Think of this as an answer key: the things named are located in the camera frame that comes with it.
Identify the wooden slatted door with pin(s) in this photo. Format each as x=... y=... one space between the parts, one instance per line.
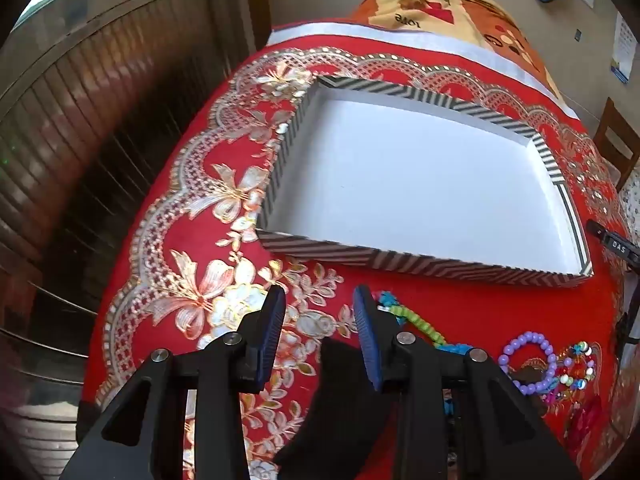
x=100 y=110

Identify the wall calendar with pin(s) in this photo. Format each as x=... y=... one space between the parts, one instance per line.
x=622 y=47

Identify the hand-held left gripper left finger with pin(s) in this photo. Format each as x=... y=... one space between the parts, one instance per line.
x=272 y=340

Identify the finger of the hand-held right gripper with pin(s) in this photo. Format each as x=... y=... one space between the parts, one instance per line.
x=615 y=244

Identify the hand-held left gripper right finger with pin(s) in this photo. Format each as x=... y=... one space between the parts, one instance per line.
x=367 y=345

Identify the red floral tablecloth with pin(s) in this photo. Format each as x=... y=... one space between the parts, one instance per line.
x=175 y=220

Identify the white lace cloth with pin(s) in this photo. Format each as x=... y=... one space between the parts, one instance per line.
x=631 y=200

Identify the wooden chair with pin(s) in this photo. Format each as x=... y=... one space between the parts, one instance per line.
x=617 y=140

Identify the colourful beaded strand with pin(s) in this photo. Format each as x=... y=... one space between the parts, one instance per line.
x=415 y=317

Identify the striped shallow cardboard box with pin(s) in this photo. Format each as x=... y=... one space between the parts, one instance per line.
x=425 y=175

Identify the orange printed blanket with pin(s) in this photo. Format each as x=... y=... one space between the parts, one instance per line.
x=475 y=15

